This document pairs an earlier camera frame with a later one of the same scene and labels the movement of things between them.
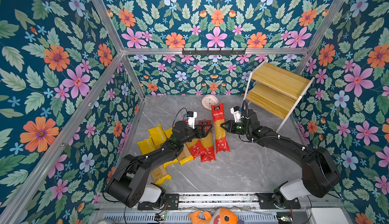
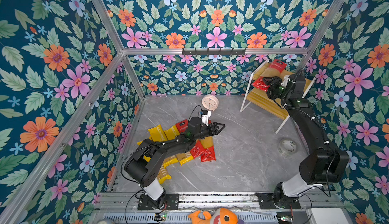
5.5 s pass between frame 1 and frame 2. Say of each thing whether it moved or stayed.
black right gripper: moved
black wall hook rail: stayed
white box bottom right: stayed
